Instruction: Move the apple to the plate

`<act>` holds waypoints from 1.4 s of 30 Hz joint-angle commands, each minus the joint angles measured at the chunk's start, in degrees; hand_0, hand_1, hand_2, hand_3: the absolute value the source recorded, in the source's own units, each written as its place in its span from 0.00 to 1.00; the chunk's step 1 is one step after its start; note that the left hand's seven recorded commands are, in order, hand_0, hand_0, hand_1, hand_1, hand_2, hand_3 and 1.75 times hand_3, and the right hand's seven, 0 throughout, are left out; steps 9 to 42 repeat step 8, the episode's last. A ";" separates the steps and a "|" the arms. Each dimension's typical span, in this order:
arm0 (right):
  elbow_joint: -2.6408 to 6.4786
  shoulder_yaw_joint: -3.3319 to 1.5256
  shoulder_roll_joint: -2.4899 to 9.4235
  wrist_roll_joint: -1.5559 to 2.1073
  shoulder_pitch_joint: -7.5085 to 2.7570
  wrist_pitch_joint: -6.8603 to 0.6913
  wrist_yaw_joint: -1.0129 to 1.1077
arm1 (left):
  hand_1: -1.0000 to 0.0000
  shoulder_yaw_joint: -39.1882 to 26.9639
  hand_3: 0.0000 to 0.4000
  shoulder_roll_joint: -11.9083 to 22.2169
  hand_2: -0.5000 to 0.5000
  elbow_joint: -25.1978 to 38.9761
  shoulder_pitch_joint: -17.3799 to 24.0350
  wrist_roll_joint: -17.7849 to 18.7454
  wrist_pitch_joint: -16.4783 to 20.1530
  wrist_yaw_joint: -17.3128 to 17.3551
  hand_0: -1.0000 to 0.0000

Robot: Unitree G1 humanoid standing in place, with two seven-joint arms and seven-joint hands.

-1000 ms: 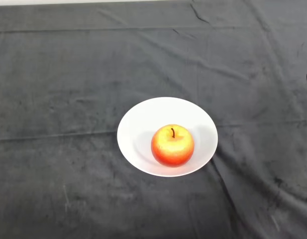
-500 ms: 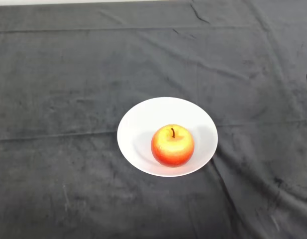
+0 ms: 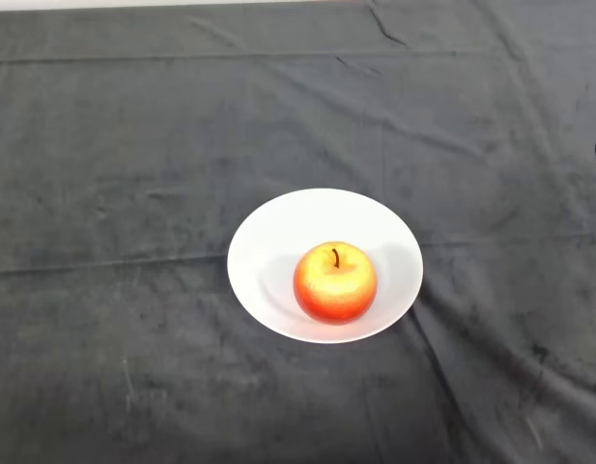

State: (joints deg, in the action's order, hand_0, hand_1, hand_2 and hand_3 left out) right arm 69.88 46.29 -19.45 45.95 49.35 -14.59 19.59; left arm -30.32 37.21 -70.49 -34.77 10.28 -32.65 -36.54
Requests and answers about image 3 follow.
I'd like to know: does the red yellow apple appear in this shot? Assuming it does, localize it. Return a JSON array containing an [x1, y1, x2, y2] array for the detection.
[[292, 241, 379, 326]]

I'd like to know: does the white round plate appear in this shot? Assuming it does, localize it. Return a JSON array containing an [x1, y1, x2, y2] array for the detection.
[[226, 188, 424, 345]]

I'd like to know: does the black cloth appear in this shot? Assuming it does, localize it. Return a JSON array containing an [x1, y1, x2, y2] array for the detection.
[[0, 0, 596, 464]]

